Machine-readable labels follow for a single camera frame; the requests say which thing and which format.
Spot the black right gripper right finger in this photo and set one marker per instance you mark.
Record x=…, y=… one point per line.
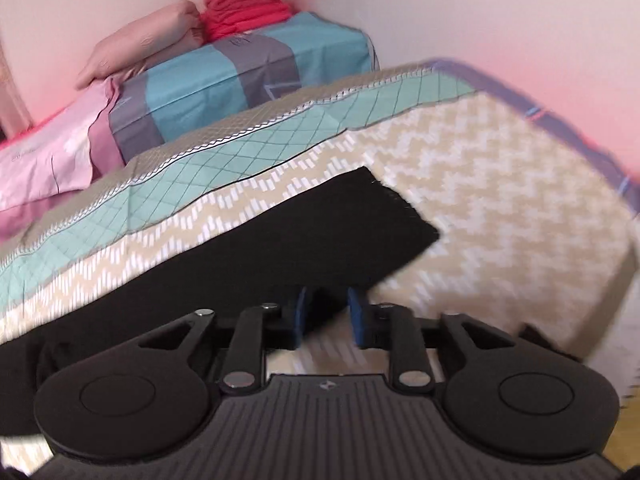
x=513, y=397

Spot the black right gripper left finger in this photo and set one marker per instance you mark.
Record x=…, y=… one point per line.
x=152, y=393

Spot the black pants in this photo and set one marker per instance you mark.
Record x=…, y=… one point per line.
x=348, y=231

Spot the chevron patterned bed mat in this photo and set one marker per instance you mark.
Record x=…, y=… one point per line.
x=533, y=241

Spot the blue purple bed cover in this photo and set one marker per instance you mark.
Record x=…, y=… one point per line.
x=624, y=185

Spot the pink bedsheet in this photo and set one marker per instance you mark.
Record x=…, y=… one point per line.
x=45, y=166

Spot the blue grey checked pillow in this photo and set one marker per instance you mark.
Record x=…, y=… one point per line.
x=233, y=74

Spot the pink pillow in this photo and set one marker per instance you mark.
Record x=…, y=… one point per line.
x=144, y=43

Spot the red folded blanket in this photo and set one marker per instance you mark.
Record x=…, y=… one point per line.
x=224, y=18

